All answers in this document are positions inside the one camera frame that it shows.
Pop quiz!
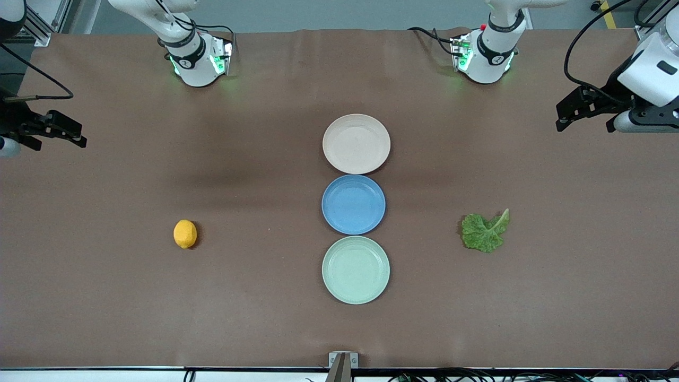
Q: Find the yellow lemon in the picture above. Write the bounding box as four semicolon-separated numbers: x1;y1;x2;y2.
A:
173;219;198;249

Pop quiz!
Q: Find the green lettuce leaf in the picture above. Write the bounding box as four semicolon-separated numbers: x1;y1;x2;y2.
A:
460;208;510;253

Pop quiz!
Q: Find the brown table mat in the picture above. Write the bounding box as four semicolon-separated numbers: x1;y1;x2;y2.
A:
0;28;679;370

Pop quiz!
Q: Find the beige round plate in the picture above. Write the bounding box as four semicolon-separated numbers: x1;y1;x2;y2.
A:
323;114;391;175

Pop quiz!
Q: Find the blue round plate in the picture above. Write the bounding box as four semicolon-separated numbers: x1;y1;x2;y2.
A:
321;175;387;235

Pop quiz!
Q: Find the pale green round plate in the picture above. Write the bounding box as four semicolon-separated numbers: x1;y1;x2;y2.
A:
321;236;391;305

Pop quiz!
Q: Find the aluminium frame profile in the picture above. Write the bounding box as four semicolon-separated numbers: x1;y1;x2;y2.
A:
634;0;679;42
21;0;73;47

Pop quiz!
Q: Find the black left base cable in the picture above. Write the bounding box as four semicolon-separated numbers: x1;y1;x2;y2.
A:
407;27;465;58

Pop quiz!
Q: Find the black base cable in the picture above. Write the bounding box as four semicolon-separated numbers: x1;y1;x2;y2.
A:
407;27;465;58
155;0;237;56

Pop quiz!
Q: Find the black right base cable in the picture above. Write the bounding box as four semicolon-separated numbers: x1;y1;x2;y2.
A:
155;0;237;56

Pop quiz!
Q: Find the white table edge rail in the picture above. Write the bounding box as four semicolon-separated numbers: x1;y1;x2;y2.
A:
0;366;679;382

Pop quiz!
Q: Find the grey metal bracket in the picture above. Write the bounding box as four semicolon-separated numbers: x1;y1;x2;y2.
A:
328;351;359;369

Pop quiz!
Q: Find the brown camera pole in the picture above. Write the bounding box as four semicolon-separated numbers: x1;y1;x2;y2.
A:
325;354;352;382

